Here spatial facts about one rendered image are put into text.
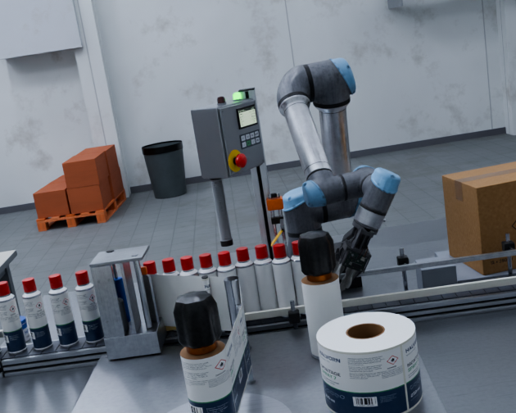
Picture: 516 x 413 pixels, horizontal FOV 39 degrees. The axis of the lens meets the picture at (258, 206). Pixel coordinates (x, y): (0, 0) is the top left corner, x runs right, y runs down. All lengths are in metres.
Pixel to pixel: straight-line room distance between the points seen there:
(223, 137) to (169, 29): 7.22
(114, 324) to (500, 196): 1.16
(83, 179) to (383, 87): 3.89
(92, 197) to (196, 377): 6.55
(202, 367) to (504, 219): 1.17
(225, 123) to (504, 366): 0.91
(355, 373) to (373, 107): 8.01
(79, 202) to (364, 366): 6.66
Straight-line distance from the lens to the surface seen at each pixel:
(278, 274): 1.98
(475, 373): 1.76
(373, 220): 1.94
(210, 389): 1.43
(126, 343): 1.95
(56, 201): 8.03
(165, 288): 1.98
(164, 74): 9.13
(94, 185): 7.88
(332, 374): 1.49
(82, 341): 2.16
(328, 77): 2.22
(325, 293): 1.70
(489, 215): 2.25
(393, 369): 1.46
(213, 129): 1.94
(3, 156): 9.54
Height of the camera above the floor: 1.63
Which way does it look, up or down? 13 degrees down
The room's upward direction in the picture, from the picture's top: 9 degrees counter-clockwise
